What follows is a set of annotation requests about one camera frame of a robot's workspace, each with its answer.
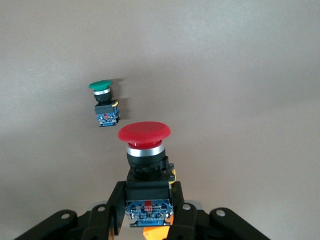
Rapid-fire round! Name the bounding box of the orange box with round hole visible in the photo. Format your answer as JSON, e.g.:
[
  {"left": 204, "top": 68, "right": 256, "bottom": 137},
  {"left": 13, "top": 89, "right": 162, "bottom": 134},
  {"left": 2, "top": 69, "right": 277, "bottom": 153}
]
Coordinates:
[{"left": 142, "top": 219, "right": 174, "bottom": 240}]

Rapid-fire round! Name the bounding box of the green mushroom push button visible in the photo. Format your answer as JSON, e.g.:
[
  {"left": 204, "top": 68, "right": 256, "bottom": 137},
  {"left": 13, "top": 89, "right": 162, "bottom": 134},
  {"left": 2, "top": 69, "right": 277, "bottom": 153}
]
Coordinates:
[{"left": 88, "top": 79, "right": 121, "bottom": 129}]

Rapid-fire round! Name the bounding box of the red mushroom push button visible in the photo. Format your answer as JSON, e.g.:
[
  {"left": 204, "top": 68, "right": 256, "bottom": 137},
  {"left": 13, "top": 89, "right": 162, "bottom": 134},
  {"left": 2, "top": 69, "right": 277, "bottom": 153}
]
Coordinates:
[{"left": 117, "top": 121, "right": 177, "bottom": 228}]

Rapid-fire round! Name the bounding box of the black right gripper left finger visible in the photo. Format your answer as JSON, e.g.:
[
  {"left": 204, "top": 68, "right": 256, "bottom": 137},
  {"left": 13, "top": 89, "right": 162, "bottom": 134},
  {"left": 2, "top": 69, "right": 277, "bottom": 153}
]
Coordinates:
[{"left": 14, "top": 181, "right": 127, "bottom": 240}]

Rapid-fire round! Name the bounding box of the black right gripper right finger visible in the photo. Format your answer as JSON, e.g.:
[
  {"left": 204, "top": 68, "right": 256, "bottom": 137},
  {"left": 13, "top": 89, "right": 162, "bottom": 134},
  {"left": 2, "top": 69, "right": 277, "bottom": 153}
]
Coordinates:
[{"left": 166, "top": 181, "right": 271, "bottom": 240}]

